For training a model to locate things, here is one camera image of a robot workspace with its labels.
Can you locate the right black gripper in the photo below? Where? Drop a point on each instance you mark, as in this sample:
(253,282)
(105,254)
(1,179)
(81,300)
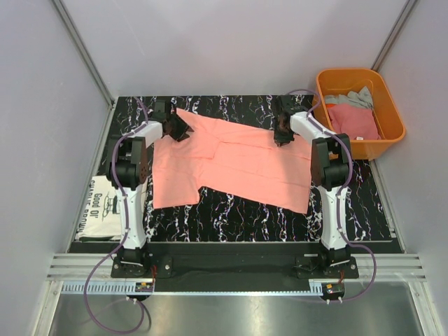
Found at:
(283,140)

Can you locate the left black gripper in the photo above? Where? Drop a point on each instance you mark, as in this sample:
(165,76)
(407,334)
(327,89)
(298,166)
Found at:
(183,128)

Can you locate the salmon pink t-shirt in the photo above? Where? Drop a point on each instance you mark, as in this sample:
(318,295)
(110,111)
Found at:
(231,158)

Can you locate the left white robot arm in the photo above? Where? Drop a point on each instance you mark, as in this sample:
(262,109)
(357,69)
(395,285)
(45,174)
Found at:
(127,166)

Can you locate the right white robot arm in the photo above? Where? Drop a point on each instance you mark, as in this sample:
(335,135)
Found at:
(331,164)

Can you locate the dark pink t-shirt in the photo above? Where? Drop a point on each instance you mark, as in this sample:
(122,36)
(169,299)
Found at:
(357,123)

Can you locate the grey t-shirt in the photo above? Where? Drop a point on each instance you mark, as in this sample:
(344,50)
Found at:
(362,99)

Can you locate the folded white printed t-shirt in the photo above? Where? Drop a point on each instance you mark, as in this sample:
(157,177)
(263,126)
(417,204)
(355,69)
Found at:
(101,216)

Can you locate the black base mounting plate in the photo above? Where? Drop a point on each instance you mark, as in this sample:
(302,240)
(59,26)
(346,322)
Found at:
(233,267)

